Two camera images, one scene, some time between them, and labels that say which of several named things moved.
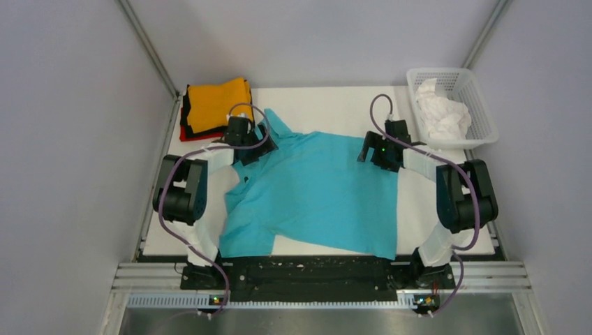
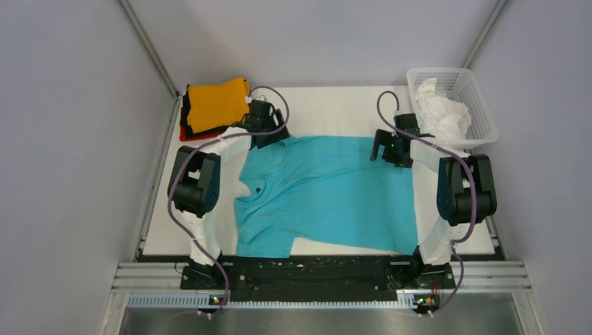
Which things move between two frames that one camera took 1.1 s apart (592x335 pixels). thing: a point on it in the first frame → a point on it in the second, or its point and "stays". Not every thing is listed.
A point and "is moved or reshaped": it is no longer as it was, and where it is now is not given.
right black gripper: (374, 140) → (384, 137)
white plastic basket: (461, 85) stays
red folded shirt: (183, 137) stays
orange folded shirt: (210, 105) stays
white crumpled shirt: (446, 118) stays
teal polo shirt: (313, 192) is moved or reshaped
